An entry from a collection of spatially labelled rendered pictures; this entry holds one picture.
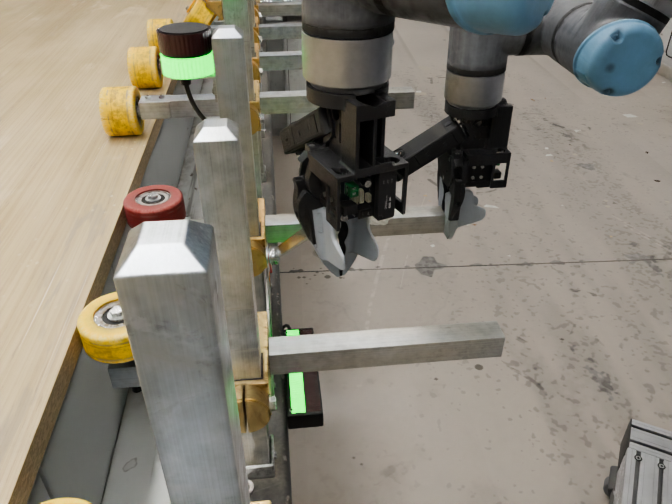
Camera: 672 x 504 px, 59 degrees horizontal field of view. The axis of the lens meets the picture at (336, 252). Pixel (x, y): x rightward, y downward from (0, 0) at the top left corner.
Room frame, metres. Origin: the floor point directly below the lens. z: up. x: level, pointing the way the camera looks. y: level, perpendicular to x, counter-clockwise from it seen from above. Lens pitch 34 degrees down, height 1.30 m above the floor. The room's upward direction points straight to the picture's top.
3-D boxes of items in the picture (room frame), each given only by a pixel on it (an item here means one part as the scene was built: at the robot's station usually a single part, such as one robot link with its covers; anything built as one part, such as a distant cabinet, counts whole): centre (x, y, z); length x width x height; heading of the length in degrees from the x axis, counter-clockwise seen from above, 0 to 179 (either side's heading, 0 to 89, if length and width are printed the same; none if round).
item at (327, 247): (0.49, 0.00, 0.97); 0.06 x 0.03 x 0.09; 26
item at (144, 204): (0.72, 0.25, 0.85); 0.08 x 0.08 x 0.11
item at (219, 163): (0.45, 0.09, 0.88); 0.04 x 0.04 x 0.48; 6
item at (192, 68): (0.69, 0.17, 1.10); 0.06 x 0.06 x 0.02
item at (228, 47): (0.69, 0.12, 0.90); 0.04 x 0.04 x 0.48; 6
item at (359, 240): (0.51, -0.03, 0.97); 0.06 x 0.03 x 0.09; 26
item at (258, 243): (0.72, 0.13, 0.85); 0.14 x 0.06 x 0.05; 6
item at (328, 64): (0.51, -0.01, 1.16); 0.08 x 0.08 x 0.05
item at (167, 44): (0.69, 0.17, 1.13); 0.06 x 0.06 x 0.02
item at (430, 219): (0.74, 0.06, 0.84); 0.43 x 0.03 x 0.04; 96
